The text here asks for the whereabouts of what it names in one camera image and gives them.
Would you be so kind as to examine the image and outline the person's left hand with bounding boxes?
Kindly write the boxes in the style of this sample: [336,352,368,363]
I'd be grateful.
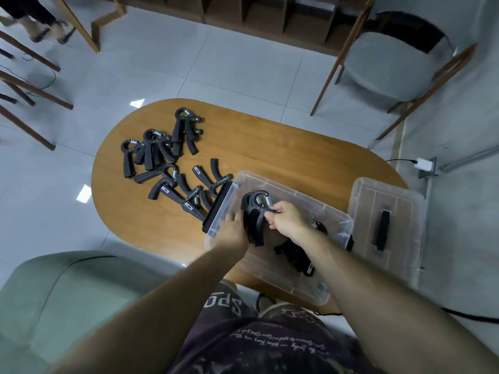
[212,212,250,254]

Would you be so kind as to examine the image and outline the person's right hand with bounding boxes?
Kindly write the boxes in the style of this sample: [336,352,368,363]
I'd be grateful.
[264,201,313,246]

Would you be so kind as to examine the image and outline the person's left forearm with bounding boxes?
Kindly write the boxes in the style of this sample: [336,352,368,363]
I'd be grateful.
[47,245,250,374]

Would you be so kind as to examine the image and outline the person's right forearm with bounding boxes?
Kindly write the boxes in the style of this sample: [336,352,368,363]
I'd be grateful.
[298,231,499,374]

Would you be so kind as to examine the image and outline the clear plastic storage box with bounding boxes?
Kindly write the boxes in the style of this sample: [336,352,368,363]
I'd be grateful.
[201,170,354,306]

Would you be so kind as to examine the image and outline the pile of black hand grippers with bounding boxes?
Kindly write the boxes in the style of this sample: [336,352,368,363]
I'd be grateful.
[120,107,234,223]

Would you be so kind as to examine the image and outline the clear plastic box lid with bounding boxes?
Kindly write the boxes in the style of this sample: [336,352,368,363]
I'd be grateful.
[346,177,426,289]

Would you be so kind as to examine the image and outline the dark printed shirt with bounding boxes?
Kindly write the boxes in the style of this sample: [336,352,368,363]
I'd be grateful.
[168,279,377,374]

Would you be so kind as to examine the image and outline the metal floor socket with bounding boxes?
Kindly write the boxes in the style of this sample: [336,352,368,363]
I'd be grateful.
[418,157,438,180]

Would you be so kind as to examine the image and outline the green upholstered armchair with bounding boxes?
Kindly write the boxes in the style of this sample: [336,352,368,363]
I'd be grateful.
[0,251,186,374]

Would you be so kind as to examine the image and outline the grey chair with wooden legs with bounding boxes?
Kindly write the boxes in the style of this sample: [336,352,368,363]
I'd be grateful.
[310,0,479,151]

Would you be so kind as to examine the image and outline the wooden shelf unit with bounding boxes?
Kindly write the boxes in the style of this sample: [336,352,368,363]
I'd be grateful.
[89,0,376,57]

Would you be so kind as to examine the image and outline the grey metal pipe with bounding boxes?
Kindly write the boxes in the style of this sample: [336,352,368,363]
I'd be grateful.
[439,145,499,173]

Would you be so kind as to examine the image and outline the wooden chair leg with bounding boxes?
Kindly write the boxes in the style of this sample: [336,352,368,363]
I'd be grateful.
[0,70,74,110]
[0,105,57,151]
[0,30,62,73]

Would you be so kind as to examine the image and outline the wooden table leg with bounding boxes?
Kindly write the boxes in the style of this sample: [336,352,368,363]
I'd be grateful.
[50,0,126,54]

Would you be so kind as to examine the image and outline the thick black cable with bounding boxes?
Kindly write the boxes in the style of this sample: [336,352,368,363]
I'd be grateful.
[442,307,499,325]

